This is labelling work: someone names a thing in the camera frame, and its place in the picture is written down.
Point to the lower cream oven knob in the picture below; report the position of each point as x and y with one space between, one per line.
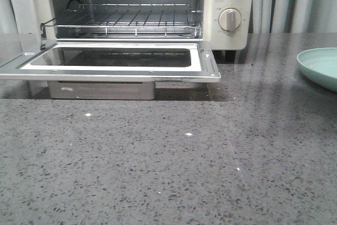
230 19

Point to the metal wire oven rack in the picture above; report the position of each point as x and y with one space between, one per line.
126 21

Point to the glass oven door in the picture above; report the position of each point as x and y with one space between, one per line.
113 70

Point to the light green round plate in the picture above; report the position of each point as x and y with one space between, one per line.
319 66

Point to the black oven front-right foot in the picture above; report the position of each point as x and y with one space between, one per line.
230 55

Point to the white Toshiba toaster oven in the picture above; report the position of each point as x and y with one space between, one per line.
231 40

